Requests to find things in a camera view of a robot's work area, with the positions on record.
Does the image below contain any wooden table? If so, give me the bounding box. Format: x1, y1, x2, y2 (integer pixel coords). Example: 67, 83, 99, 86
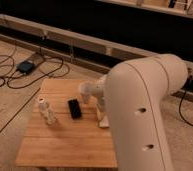
16, 79, 117, 168

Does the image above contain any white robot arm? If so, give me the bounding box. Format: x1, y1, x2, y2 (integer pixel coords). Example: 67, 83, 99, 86
79, 54, 188, 171

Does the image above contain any white sponge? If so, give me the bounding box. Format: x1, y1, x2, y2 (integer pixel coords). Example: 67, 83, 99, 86
99, 116, 109, 128

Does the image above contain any black floor cable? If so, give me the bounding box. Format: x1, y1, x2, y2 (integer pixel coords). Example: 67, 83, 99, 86
0, 43, 71, 90

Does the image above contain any translucent plastic cup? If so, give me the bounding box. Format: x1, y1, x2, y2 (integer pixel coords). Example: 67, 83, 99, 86
78, 82, 91, 104

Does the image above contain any black phone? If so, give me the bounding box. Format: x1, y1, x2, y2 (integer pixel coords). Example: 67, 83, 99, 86
68, 99, 82, 119

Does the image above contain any clear plastic bottle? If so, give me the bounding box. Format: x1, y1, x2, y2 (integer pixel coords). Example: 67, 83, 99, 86
38, 98, 56, 125

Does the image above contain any black cable at right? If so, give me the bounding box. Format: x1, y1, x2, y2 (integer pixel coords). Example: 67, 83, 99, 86
178, 77, 193, 165

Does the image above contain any blue power adapter box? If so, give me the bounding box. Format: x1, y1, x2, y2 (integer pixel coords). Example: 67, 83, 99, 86
17, 61, 35, 74

